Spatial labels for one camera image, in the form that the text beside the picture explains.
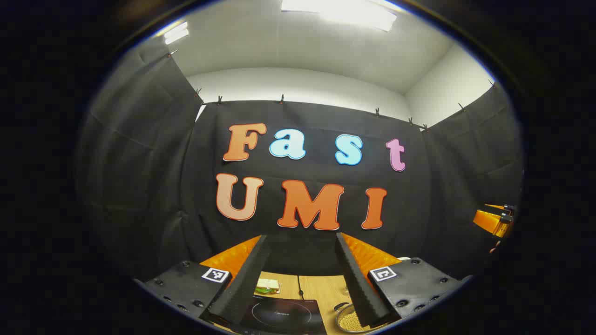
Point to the large ceiling light panel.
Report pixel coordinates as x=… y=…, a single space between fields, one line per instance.
x=344 y=14

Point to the small ceiling light panel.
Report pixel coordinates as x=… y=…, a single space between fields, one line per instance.
x=176 y=33

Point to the sandwich with lettuce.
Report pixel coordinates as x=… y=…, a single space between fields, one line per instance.
x=267 y=286

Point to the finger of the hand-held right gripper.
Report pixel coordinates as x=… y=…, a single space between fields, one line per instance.
x=489 y=217

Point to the black induction cooktop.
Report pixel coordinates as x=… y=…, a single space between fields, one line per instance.
x=284 y=316

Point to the pile of soybeans in pot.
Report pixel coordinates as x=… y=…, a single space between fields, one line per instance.
x=351 y=322

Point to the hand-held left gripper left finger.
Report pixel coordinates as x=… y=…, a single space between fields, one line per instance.
x=249 y=279

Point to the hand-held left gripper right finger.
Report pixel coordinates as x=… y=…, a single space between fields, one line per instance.
x=356 y=288

